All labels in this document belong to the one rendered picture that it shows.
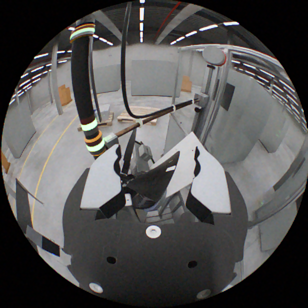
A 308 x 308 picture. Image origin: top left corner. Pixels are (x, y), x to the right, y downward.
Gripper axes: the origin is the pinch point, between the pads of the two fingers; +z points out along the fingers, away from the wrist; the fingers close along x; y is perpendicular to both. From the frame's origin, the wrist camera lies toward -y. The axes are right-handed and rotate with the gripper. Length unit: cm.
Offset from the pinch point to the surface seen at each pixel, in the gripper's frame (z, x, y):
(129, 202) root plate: 17.9, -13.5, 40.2
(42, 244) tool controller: -31, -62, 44
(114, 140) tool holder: 11.7, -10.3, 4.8
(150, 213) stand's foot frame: 65, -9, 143
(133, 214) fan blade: 12.4, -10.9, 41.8
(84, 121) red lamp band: 5.9, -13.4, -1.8
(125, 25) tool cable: 8.7, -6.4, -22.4
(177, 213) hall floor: 70, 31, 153
